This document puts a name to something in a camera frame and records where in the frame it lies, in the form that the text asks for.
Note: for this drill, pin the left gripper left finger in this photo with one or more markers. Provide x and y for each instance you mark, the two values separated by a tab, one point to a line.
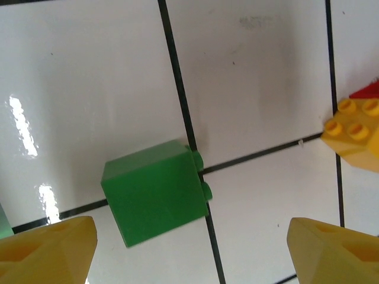
44	254

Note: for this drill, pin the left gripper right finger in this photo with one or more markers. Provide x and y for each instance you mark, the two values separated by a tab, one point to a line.
334	257

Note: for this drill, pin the red lego brick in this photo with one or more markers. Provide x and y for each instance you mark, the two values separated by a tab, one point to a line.
370	93

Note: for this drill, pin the yellow lego brick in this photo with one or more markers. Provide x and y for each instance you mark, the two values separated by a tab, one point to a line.
355	142

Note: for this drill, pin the green lego brick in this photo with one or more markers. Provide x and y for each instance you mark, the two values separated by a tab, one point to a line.
3	222
154	192

